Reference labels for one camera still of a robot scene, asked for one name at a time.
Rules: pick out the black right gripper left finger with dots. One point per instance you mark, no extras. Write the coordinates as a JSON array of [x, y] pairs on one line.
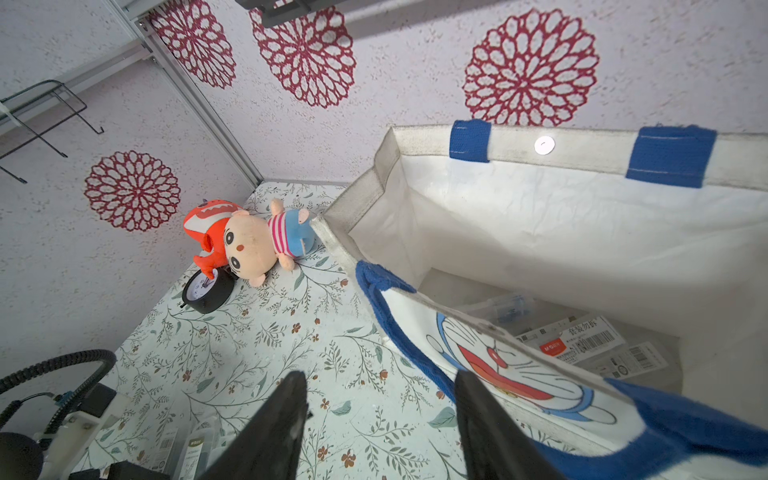
[[269, 446]]

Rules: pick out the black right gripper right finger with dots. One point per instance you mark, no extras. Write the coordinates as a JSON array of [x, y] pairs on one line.
[[494, 447]]

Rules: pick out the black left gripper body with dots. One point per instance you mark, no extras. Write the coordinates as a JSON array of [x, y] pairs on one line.
[[123, 470]]

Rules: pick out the clear case blue parts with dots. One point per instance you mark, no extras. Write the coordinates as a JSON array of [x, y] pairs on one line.
[[511, 309], [574, 340]]

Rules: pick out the clear compass case gold label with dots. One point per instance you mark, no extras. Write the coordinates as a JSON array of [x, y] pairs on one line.
[[646, 364]]

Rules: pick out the white Doraemon canvas bag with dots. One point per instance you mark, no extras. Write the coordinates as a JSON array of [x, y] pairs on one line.
[[662, 231]]

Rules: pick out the black round alarm clock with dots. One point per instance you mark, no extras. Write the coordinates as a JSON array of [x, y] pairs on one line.
[[204, 294]]

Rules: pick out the pink boy plush doll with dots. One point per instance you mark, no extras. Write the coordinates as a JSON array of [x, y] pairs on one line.
[[253, 245]]

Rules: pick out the red plush toy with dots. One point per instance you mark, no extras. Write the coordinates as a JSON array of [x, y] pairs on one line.
[[206, 225]]

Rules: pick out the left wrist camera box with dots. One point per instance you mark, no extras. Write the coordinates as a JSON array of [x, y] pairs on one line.
[[99, 409]]

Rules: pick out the black wire wall rack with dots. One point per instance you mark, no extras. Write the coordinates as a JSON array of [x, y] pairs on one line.
[[31, 114]]

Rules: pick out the grey slotted wall shelf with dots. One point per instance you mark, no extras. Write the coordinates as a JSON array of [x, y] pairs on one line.
[[275, 13]]

